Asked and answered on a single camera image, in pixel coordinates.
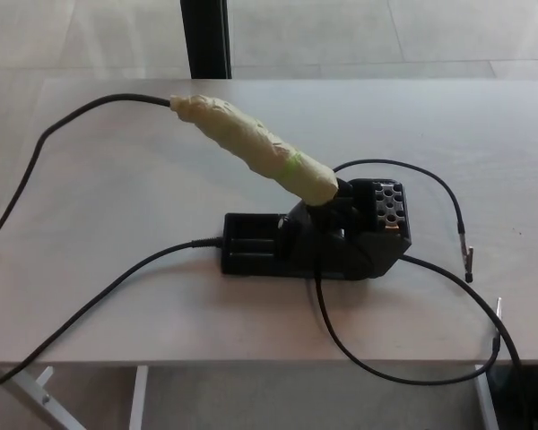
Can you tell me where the tape-wrapped soldering iron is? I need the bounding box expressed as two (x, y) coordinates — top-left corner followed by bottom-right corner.
(169, 92), (338, 208)

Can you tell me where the black soldering station base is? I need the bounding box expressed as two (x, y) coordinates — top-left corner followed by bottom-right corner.
(221, 176), (414, 281)

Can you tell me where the white straight table leg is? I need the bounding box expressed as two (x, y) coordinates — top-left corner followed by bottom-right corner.
(473, 364), (502, 430)
(127, 365), (150, 430)

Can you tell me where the white diagonal table leg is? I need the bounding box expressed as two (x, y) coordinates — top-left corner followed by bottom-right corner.
(0, 365), (93, 430)

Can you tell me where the black vertical post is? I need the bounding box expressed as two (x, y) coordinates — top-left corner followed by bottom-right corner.
(178, 0), (233, 81)

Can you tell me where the black soldering iron cable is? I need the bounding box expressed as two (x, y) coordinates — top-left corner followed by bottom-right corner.
(0, 92), (223, 387)

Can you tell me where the black power cable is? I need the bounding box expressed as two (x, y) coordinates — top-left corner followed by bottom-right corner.
(403, 254), (534, 430)

